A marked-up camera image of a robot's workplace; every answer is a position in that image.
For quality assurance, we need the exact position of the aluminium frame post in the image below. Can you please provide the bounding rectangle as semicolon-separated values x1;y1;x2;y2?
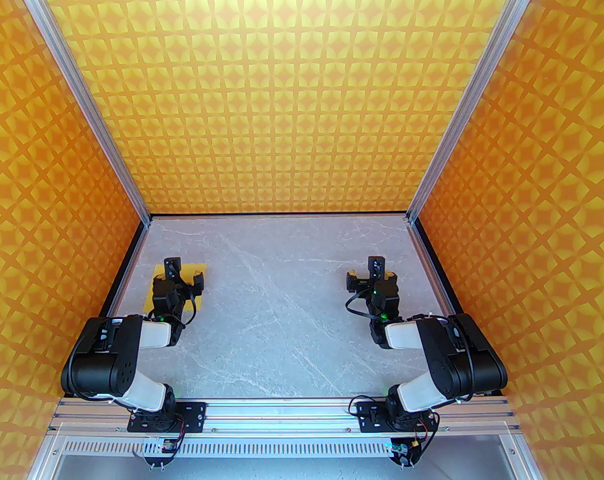
406;0;547;225
8;0;151;227

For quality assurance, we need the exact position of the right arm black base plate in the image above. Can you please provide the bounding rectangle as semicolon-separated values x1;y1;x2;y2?
357;400;439;434

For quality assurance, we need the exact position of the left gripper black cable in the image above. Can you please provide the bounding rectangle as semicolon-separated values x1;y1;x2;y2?
176;270;200;326

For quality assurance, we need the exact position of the yellow paper sheet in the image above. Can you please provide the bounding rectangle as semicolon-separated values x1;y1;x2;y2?
147;264;209;321

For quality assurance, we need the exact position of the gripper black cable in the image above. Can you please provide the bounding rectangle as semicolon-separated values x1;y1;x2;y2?
345;289;383;326
176;270;200;326

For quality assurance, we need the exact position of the aluminium table side rail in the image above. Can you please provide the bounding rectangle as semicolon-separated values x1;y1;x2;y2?
407;220;494;398
62;220;153;399

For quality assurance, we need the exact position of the small circuit board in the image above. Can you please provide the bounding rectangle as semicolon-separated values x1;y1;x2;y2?
389;438;423;468
141;437;179;469

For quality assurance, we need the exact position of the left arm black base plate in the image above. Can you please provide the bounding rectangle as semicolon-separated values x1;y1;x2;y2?
127;400;207;433

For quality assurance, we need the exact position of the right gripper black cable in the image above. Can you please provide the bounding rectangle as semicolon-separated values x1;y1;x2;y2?
345;289;383;326

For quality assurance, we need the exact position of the slotted cable duct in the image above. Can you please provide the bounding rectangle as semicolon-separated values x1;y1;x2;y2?
62;437;513;459

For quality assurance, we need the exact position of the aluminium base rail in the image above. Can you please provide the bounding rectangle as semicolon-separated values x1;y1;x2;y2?
49;397;520;436

